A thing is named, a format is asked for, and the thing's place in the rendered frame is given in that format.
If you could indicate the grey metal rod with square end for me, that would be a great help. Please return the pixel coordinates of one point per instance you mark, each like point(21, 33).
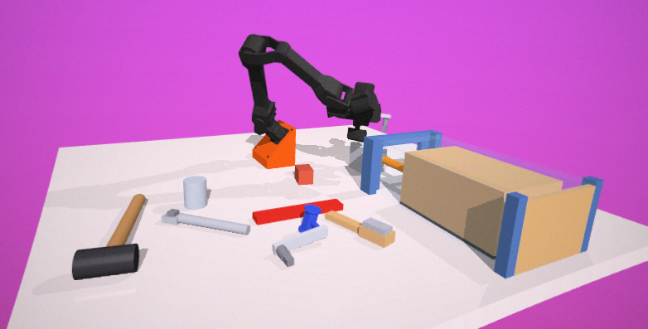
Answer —
point(175, 217)

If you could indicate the wooden brush with grey bristles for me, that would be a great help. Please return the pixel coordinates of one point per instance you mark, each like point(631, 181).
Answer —
point(373, 230)

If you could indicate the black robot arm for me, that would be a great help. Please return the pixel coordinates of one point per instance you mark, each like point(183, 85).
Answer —
point(254, 55)

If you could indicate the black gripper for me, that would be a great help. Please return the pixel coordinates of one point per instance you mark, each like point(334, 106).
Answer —
point(356, 133)

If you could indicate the black mallet with wooden handle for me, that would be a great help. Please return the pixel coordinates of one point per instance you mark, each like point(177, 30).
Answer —
point(117, 257)

